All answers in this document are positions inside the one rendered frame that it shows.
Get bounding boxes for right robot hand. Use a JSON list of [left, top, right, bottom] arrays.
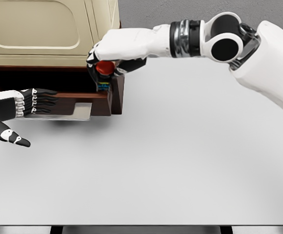
[[86, 28, 155, 91]]

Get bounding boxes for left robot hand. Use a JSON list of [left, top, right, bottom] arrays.
[[0, 88, 60, 148]]

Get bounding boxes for brown drawer with silver handle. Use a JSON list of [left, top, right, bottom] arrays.
[[0, 73, 112, 122]]

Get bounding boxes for cream cabinet with brown base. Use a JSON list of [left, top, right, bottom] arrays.
[[0, 0, 125, 116]]

